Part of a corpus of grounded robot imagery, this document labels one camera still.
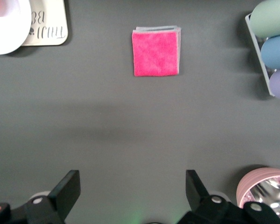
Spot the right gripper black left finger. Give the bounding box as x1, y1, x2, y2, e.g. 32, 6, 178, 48
23, 169, 81, 224

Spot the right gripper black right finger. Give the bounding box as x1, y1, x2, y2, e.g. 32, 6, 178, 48
177, 169, 245, 224

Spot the white round plate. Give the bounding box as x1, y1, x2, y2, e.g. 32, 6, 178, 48
0, 0, 32, 56

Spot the pink ribbed bowl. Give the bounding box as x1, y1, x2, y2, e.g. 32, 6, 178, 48
236, 167, 280, 210

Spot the folded pink cloth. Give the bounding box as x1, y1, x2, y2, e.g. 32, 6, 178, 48
131, 25, 182, 77

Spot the blue cup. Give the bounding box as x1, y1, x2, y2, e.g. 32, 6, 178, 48
260, 32, 280, 70

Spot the cream bear print tray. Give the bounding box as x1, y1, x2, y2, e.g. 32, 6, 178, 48
21, 0, 69, 46

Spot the green cup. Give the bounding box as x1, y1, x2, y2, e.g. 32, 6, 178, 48
250, 0, 280, 38

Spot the white wire cup rack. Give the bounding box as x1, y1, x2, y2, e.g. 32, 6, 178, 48
245, 13, 277, 97

